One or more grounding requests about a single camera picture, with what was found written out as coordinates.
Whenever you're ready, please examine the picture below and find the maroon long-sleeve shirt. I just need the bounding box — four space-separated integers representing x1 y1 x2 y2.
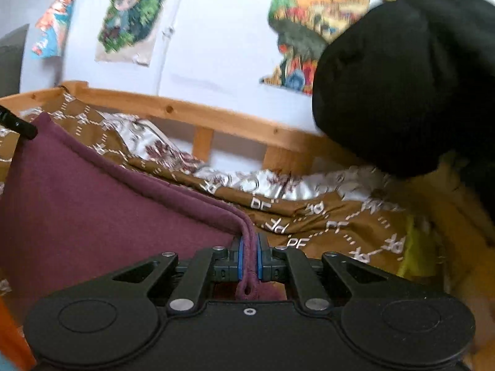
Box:
1 114 283 318

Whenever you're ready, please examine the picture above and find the brown PF patterned blanket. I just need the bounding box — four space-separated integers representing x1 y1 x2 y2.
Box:
0 92 465 291

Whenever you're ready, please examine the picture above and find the lime green cloth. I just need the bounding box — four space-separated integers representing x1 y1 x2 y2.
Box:
397 215 431 278

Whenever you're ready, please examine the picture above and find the small blue anime poster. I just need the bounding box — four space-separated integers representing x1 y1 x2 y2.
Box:
32 0 75 59

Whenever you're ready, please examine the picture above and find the anime girl poster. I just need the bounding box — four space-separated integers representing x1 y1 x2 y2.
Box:
95 0 166 66

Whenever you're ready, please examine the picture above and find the orange blue pink cloth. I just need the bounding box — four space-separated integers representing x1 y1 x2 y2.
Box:
0 300 36 371

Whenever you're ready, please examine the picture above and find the black puffy jacket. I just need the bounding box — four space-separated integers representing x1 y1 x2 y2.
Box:
312 0 494 215

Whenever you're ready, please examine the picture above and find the wooden bed frame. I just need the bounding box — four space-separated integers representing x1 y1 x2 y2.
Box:
1 80 361 175

